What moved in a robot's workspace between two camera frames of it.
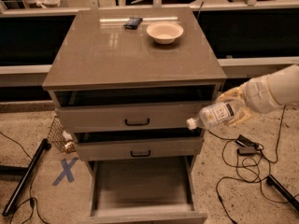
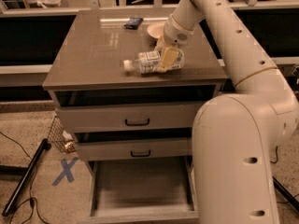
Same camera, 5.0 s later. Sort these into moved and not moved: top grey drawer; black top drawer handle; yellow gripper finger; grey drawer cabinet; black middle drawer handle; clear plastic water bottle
Moved: clear plastic water bottle; yellow gripper finger
Not moved: grey drawer cabinet; top grey drawer; black top drawer handle; black middle drawer handle
